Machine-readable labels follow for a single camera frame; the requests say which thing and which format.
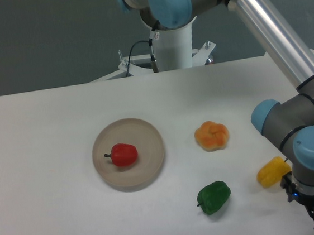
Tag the orange knotted bread roll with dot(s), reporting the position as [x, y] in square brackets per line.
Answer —
[212, 136]

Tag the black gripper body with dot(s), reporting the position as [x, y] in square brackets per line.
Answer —
[298, 191]

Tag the beige round plate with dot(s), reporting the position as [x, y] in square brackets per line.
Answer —
[150, 146]

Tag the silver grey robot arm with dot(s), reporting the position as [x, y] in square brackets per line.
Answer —
[289, 126]

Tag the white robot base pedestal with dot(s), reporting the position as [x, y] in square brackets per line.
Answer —
[165, 50]

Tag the red toy pepper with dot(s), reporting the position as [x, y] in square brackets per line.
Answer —
[123, 155]

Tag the yellow toy pepper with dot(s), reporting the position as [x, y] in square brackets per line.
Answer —
[272, 172]

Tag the green toy pepper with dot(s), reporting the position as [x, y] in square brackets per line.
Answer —
[212, 197]

